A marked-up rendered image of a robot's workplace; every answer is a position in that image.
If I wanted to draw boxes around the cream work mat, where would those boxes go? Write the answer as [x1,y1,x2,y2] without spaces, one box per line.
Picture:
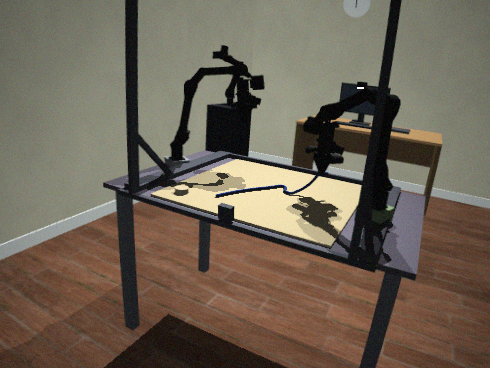
[151,159,361,248]

